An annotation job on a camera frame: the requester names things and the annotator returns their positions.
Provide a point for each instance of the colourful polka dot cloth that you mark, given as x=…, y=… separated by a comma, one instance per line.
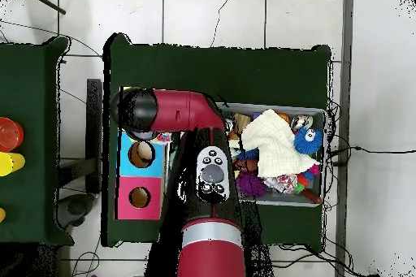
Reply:
x=164, y=137

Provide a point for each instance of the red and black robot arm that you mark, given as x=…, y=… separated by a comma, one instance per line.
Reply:
x=182, y=111

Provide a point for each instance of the wooden box with three holes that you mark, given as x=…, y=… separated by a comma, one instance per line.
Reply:
x=152, y=205

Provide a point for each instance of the shallow clear mesh bin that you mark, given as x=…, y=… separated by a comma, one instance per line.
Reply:
x=279, y=199

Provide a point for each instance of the silver drink can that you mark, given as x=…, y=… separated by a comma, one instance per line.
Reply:
x=230, y=125

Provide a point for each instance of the plain wooden block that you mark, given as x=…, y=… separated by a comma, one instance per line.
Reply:
x=242, y=121

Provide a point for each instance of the purple spiky toy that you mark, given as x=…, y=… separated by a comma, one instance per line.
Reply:
x=252, y=186

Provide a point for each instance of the dark green table cloth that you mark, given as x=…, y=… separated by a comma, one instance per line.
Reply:
x=227, y=72

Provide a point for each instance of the cream waffle cloth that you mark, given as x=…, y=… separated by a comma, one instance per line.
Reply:
x=276, y=147

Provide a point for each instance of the small orange basketball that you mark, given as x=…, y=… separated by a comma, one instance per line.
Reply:
x=284, y=117

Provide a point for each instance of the labelled tin can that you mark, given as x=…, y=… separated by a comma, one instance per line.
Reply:
x=300, y=121

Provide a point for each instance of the blue spiky ball with eyes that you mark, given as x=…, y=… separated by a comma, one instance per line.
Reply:
x=305, y=144

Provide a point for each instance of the black upright stand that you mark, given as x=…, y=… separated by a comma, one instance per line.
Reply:
x=94, y=127

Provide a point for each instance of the grey round base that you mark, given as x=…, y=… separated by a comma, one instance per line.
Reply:
x=76, y=207

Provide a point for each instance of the neighbouring green covered table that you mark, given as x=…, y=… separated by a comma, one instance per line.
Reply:
x=29, y=78

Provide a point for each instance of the red plastic cup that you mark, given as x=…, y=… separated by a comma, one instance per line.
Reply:
x=9, y=134

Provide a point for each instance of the yellow plastic cup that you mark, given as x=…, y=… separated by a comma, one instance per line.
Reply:
x=11, y=163

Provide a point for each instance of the dark tripod leg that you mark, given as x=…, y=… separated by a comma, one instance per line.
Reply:
x=48, y=2

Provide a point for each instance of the small yellow object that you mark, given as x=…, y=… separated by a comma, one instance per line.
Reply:
x=2, y=215

